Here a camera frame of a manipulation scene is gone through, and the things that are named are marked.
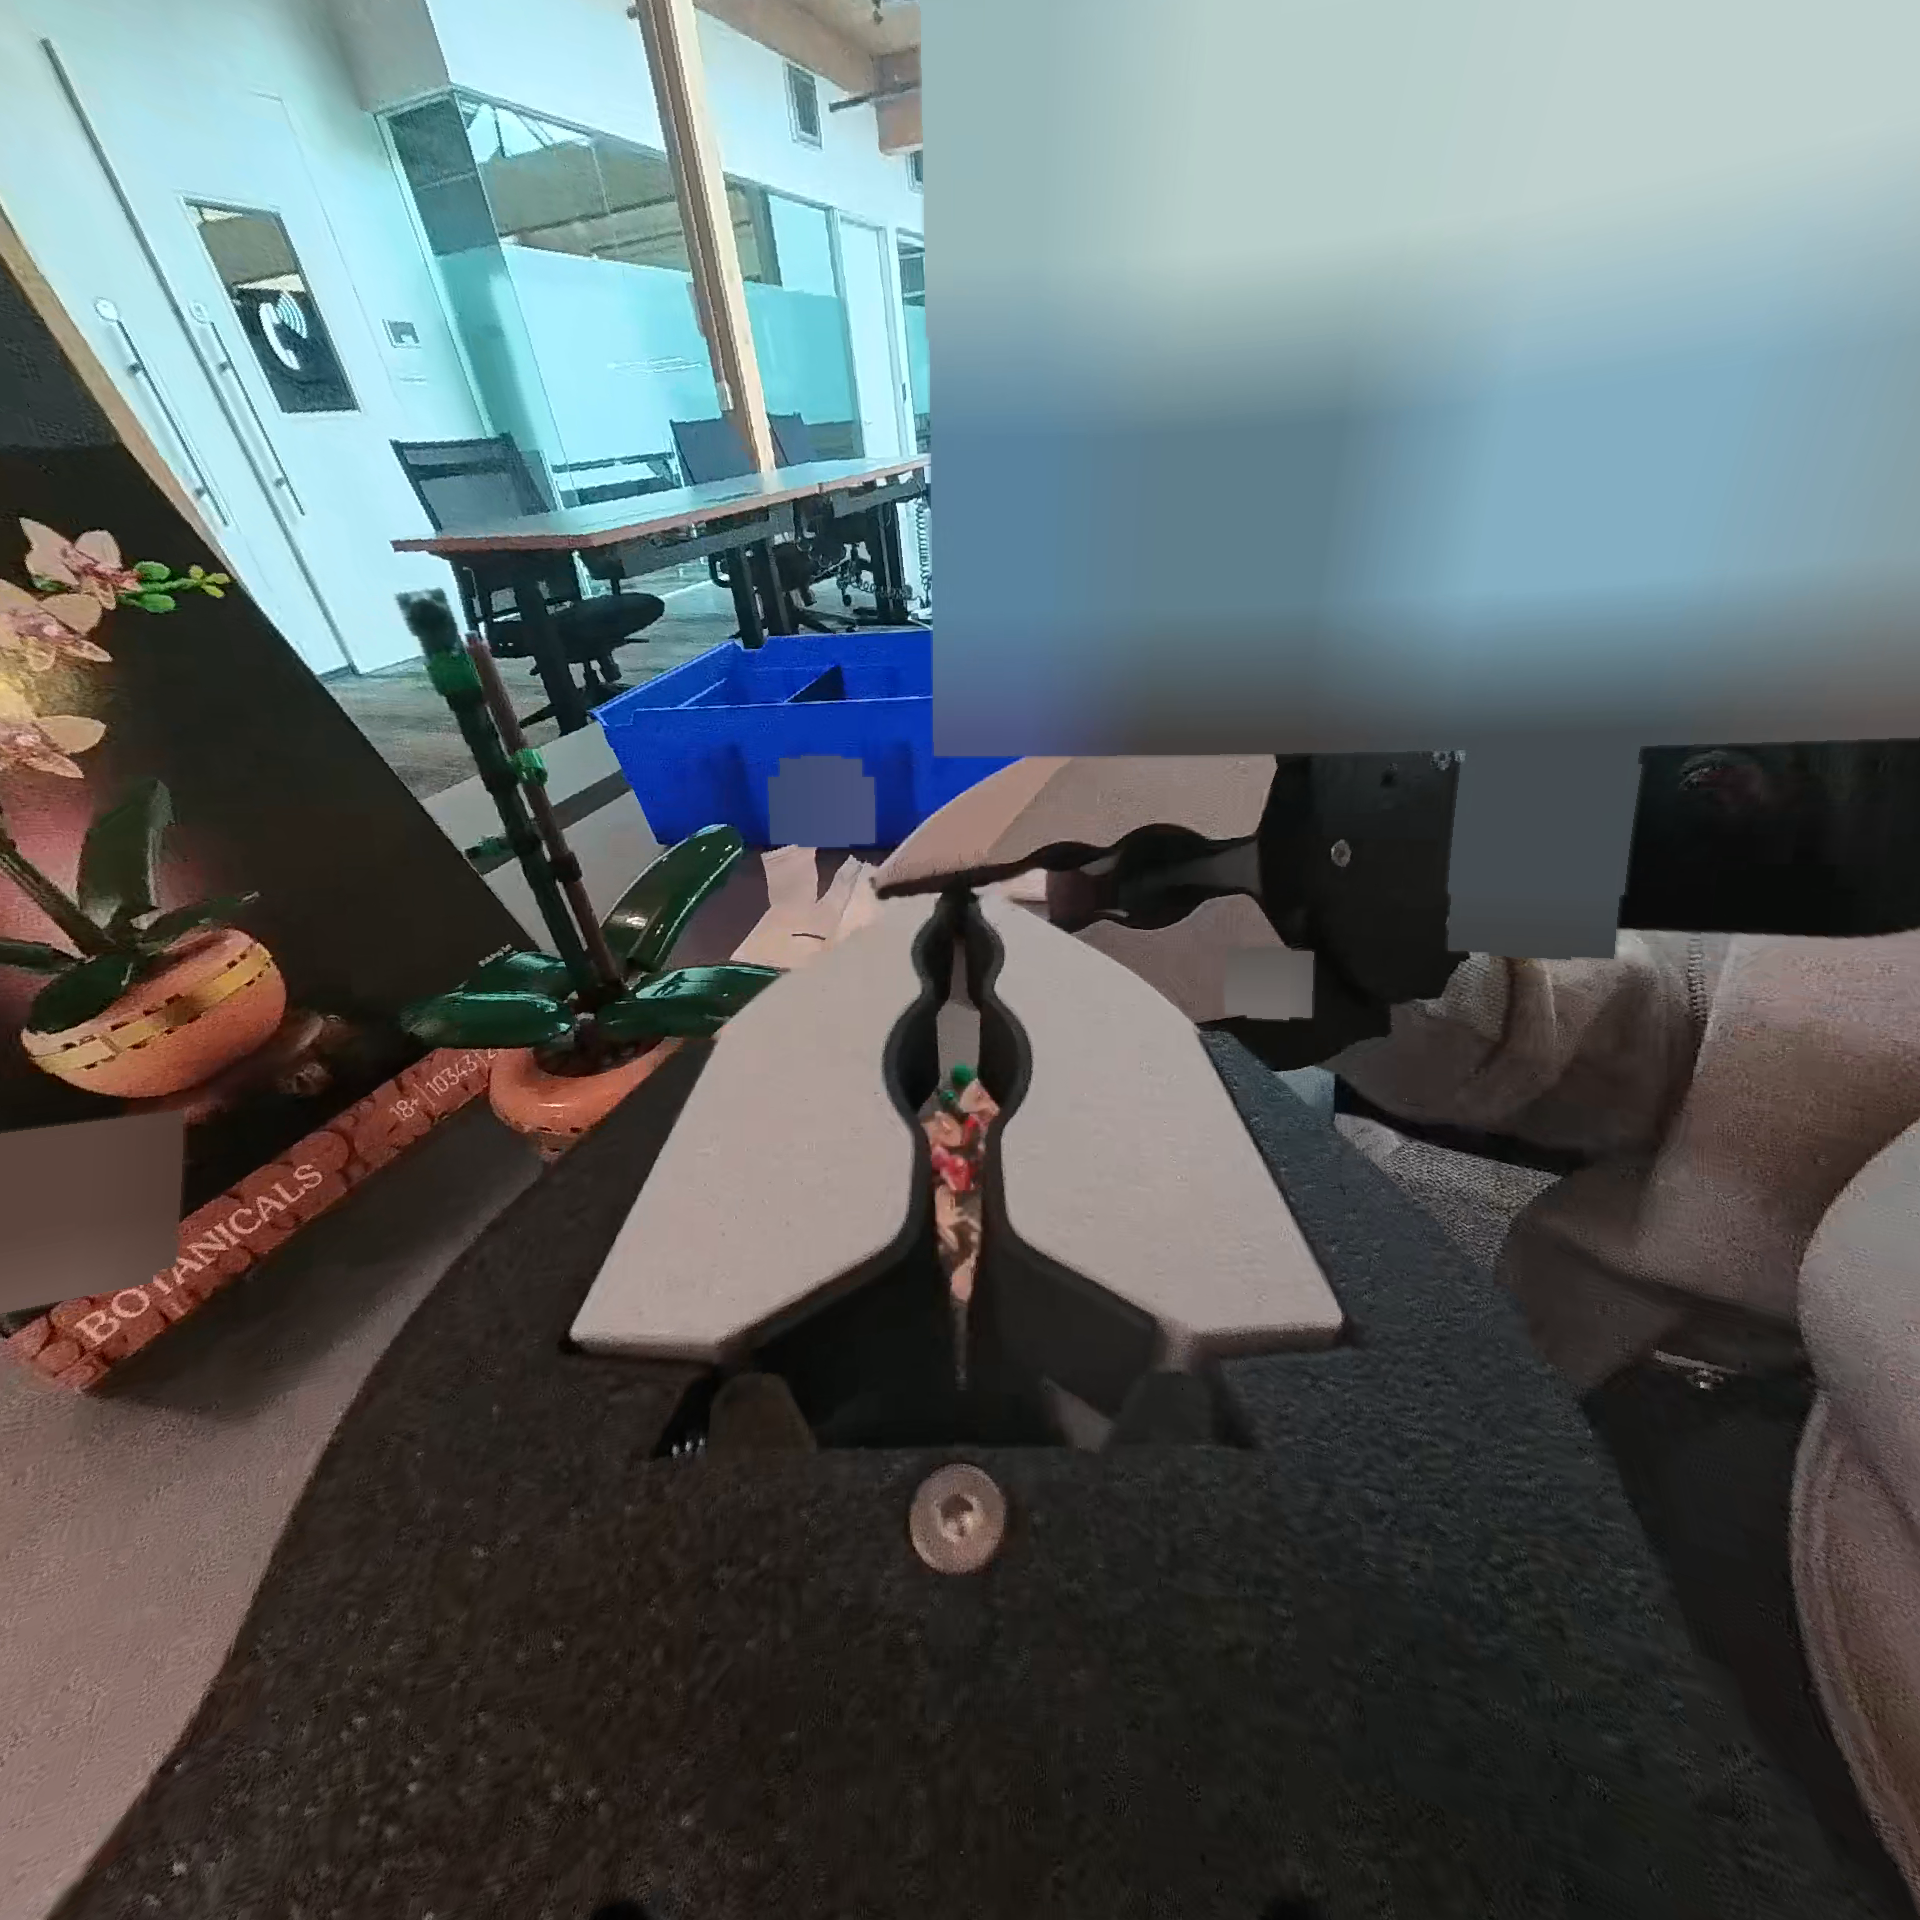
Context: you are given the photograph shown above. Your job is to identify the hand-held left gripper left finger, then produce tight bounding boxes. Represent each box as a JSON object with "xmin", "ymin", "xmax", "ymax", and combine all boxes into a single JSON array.
[{"xmin": 568, "ymin": 896, "xmax": 962, "ymax": 1416}]

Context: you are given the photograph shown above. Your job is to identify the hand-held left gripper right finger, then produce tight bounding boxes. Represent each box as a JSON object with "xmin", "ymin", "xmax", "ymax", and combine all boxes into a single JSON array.
[{"xmin": 961, "ymin": 891, "xmax": 1346, "ymax": 1421}]

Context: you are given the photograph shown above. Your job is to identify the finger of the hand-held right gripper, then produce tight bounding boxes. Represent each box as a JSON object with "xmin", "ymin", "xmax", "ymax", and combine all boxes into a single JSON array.
[
  {"xmin": 1042, "ymin": 833, "xmax": 1278, "ymax": 939},
  {"xmin": 874, "ymin": 755, "xmax": 1280, "ymax": 904}
]

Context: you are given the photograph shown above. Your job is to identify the wooden top office desk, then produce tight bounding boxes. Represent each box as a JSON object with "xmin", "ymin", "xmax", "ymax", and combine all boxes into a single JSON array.
[{"xmin": 393, "ymin": 456, "xmax": 932, "ymax": 737}]

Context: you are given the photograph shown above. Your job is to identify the white desk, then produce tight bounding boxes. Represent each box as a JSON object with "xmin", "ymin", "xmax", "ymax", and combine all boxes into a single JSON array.
[{"xmin": 0, "ymin": 737, "xmax": 1081, "ymax": 1920}]

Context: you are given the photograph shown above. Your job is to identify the black desk divider panel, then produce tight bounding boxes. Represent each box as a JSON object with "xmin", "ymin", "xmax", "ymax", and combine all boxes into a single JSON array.
[{"xmin": 0, "ymin": 211, "xmax": 227, "ymax": 529}]

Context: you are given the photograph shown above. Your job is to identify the brick orchid plant model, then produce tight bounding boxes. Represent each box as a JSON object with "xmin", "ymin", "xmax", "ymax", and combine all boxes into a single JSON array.
[{"xmin": 403, "ymin": 591, "xmax": 784, "ymax": 1162}]

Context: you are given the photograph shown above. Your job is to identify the small pink flower bricks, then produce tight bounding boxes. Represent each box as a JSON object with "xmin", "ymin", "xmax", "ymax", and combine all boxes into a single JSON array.
[{"xmin": 918, "ymin": 1057, "xmax": 1003, "ymax": 1309}]

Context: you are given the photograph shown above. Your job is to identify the pale paper bag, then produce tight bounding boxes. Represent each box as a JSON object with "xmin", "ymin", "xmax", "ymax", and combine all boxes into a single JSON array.
[{"xmin": 732, "ymin": 848, "xmax": 916, "ymax": 986}]

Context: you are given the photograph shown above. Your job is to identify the blue plastic bin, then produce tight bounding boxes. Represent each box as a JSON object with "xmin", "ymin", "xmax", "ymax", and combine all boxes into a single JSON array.
[{"xmin": 592, "ymin": 627, "xmax": 1024, "ymax": 854}]

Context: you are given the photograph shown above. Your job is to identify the black office chair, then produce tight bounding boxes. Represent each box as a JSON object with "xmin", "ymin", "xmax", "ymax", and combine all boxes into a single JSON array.
[
  {"xmin": 386, "ymin": 434, "xmax": 666, "ymax": 706},
  {"xmin": 667, "ymin": 411, "xmax": 864, "ymax": 633}
]

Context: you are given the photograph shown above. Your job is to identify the black orchid print box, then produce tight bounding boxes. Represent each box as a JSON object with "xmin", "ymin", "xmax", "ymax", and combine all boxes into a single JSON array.
[{"xmin": 0, "ymin": 442, "xmax": 530, "ymax": 1398}]

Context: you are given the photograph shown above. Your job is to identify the person's beige sweater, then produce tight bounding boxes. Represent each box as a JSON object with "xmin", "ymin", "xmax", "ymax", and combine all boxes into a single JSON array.
[{"xmin": 1499, "ymin": 931, "xmax": 1920, "ymax": 1901}]

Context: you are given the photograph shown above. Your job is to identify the wooden column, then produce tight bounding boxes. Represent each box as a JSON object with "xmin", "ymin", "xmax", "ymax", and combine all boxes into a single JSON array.
[{"xmin": 637, "ymin": 0, "xmax": 777, "ymax": 472}]

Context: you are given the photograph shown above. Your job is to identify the white door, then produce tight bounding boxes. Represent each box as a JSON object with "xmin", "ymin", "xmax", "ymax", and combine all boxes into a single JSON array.
[{"xmin": 36, "ymin": 38, "xmax": 368, "ymax": 685}]

